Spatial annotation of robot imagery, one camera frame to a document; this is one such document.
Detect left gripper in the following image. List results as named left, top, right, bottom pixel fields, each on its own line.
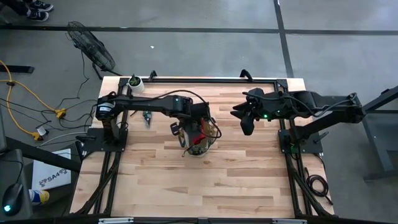
left=170, top=102, right=214, bottom=136

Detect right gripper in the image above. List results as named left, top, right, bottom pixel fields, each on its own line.
left=230, top=88, right=281, bottom=137

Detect beige green-trimmed gardening bag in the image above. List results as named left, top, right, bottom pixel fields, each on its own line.
left=177, top=114, right=220, bottom=157

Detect green pruning shears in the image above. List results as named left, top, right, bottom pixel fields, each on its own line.
left=129, top=109, right=154, bottom=129

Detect white pot with plant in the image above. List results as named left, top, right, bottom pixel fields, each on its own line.
left=127, top=73, right=146, bottom=93

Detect black floor fan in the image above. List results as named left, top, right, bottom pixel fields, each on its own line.
left=65, top=21, right=123, bottom=80

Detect black metal stand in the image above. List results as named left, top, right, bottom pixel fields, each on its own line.
left=343, top=85, right=398, bottom=181

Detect white SA4 paper sign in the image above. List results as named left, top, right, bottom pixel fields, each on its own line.
left=32, top=148, right=72, bottom=191

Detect yellow and blue bottle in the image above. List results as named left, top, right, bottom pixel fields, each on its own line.
left=29, top=189, right=50, bottom=206

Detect black floor bar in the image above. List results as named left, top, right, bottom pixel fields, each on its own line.
left=0, top=65, right=35, bottom=74

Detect person's dark sneaker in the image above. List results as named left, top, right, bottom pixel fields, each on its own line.
left=30, top=1, right=54, bottom=12
left=26, top=11, right=50, bottom=22

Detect dark grey desk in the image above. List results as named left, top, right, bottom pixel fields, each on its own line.
left=0, top=105, right=82, bottom=220

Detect black computer mouse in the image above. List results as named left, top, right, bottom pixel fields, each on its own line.
left=1, top=182, right=24, bottom=218

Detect person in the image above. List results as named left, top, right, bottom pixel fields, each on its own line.
left=0, top=0, right=54, bottom=22

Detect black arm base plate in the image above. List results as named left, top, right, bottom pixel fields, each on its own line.
left=76, top=129, right=129, bottom=153
left=278, top=129, right=330, bottom=155

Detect coiled black cable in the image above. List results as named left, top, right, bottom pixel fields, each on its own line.
left=304, top=166, right=334, bottom=206

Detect silver aluminium bracket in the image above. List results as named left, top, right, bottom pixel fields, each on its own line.
left=272, top=218, right=308, bottom=224
left=98, top=217, right=134, bottom=224

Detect black fan power cable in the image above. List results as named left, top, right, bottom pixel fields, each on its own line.
left=57, top=51, right=91, bottom=110

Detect yellow extension cable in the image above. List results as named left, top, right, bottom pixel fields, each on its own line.
left=0, top=59, right=68, bottom=141

